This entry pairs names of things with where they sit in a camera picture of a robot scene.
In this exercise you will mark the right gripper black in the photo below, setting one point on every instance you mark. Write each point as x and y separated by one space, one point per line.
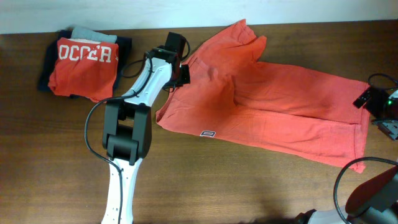
372 106

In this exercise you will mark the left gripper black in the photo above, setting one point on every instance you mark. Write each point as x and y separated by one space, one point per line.
184 78

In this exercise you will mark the salmon red t-shirt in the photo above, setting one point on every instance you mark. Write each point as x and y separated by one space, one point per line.
234 96

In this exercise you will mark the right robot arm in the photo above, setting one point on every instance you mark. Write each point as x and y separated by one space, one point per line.
374 201

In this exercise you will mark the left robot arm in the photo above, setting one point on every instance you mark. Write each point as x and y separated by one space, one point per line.
127 133

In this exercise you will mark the folded navy blue garment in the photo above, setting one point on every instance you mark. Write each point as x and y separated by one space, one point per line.
124 43

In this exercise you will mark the folded grey garment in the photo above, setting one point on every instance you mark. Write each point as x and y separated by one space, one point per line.
84 33

